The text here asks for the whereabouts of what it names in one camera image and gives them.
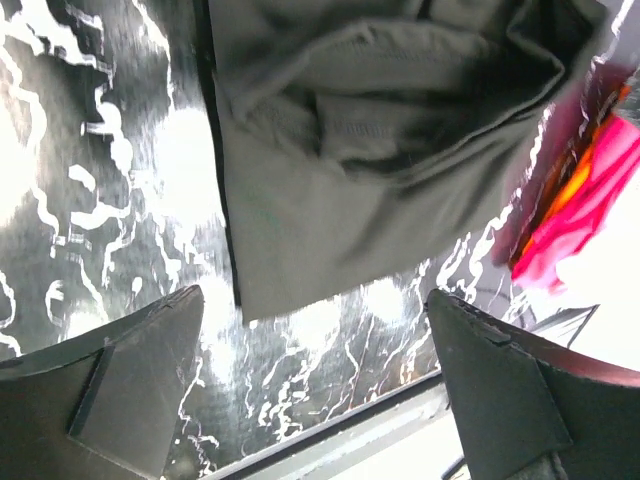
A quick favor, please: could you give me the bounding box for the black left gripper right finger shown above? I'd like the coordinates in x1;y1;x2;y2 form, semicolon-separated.
426;289;639;480

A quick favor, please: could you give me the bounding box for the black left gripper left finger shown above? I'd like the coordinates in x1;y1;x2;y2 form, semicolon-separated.
1;285;204;479

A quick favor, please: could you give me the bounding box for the black printed t-shirt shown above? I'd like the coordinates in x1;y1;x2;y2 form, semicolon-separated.
192;0;614;321

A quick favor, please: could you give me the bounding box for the light pink folded t-shirt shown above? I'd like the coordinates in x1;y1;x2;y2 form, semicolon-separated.
556;225;639;370

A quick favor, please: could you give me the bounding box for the magenta folded t-shirt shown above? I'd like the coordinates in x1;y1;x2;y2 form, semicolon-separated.
511;115;639;292

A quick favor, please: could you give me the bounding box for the black marbled table mat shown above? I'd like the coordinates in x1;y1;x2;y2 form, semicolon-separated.
0;0;640;480

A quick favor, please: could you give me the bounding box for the orange folded t-shirt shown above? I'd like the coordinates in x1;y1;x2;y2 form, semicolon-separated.
504;83;631;270

